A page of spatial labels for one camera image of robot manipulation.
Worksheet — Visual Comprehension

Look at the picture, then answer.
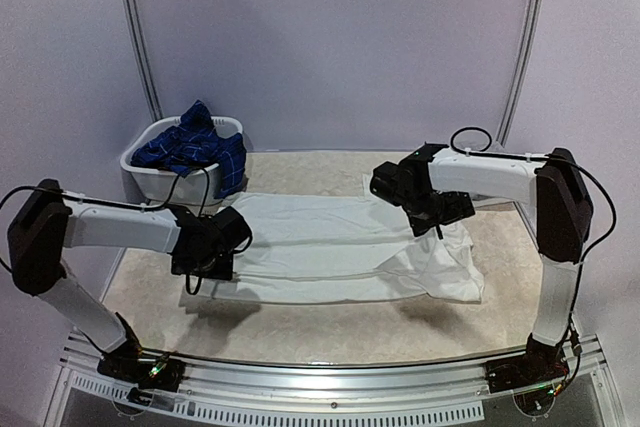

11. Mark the left corner wall post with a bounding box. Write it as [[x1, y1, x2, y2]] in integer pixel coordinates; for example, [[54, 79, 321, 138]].
[[122, 0, 163, 122]]

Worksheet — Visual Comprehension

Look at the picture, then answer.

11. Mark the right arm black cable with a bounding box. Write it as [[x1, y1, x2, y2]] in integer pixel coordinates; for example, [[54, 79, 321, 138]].
[[449, 126, 619, 268]]

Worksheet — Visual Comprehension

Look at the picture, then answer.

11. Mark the folded grey towel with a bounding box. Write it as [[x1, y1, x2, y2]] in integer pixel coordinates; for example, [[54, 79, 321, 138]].
[[470, 193, 516, 211]]

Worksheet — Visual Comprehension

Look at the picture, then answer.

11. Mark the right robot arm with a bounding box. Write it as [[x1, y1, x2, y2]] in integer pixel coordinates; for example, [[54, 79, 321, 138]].
[[369, 144, 594, 383]]

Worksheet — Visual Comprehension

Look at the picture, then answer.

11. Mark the blue plaid shirt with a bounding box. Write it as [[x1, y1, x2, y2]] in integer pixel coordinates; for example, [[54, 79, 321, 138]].
[[131, 100, 247, 198]]

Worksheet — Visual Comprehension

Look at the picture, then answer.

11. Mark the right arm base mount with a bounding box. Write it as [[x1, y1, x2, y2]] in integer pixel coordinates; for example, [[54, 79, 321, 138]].
[[483, 324, 582, 419]]

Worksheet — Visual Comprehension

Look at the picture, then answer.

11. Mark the right corner wall post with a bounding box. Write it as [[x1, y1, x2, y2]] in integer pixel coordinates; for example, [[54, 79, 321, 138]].
[[496, 0, 542, 147]]

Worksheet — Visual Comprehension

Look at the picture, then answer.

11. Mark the aluminium front rail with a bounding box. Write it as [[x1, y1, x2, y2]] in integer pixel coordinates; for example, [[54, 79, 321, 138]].
[[44, 334, 626, 426]]

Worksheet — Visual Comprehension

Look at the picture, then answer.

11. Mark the corner wall post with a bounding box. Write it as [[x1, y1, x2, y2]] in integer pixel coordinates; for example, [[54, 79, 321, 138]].
[[122, 0, 163, 122], [496, 0, 542, 147]]

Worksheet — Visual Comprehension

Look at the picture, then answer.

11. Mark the white plastic laundry basket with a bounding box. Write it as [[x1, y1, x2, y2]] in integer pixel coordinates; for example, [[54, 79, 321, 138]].
[[120, 116, 222, 206]]

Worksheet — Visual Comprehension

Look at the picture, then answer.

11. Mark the white t-shirt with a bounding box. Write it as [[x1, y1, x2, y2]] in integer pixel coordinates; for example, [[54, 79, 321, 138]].
[[197, 192, 485, 305]]

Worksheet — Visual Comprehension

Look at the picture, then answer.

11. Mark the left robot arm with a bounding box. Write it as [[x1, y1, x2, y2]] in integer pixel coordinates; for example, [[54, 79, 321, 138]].
[[3, 179, 253, 381]]

